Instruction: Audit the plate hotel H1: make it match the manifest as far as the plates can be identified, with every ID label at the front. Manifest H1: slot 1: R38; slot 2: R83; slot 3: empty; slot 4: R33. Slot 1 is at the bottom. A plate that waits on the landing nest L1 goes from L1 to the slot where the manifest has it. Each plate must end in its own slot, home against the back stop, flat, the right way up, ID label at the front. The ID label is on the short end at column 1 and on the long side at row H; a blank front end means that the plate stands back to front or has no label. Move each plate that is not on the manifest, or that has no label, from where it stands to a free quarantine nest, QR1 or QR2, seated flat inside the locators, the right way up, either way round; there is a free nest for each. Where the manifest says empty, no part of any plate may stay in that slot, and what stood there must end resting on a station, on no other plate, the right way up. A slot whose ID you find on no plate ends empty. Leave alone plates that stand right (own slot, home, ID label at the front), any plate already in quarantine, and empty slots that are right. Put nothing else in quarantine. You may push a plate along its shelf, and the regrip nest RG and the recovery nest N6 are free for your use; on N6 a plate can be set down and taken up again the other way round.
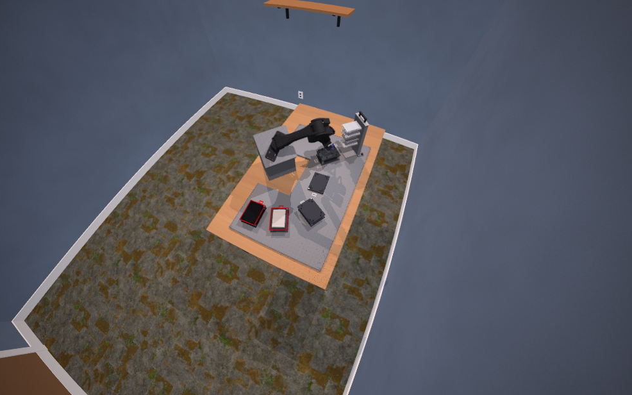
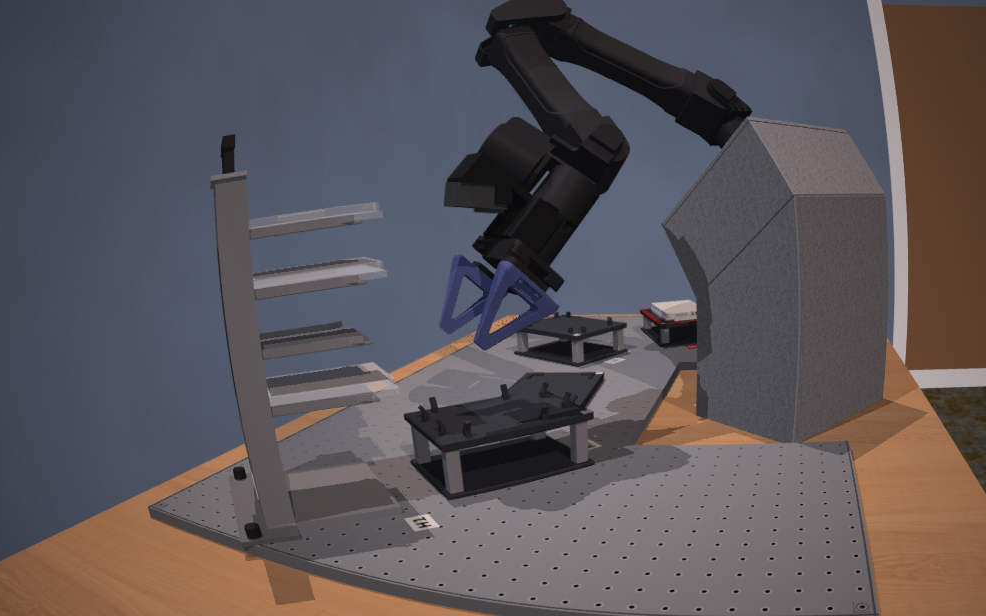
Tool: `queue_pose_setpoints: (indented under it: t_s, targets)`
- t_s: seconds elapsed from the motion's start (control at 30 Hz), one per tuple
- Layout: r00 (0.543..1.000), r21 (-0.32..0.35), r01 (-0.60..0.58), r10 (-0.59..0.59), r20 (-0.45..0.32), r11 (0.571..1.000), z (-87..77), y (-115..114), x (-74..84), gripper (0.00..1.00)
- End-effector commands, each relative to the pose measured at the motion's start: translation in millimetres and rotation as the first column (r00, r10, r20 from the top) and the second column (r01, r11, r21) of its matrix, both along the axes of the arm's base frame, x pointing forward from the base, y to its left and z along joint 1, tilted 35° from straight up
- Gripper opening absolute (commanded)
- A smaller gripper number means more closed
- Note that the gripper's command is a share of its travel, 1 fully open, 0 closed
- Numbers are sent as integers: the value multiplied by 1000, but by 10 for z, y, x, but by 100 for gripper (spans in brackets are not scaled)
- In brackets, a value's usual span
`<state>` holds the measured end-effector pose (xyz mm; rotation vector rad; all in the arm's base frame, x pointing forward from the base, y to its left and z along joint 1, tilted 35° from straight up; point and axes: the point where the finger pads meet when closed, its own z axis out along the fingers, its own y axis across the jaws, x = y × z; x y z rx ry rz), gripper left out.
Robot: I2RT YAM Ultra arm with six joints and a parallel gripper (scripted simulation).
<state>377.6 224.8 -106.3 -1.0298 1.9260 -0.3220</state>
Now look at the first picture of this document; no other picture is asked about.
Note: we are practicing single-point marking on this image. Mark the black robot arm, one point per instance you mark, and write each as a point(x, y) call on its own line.
point(318, 127)

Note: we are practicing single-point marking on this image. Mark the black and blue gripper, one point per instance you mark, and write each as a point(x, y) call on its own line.
point(326, 145)

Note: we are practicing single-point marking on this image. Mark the white multiwell plate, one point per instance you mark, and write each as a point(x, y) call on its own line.
point(351, 126)

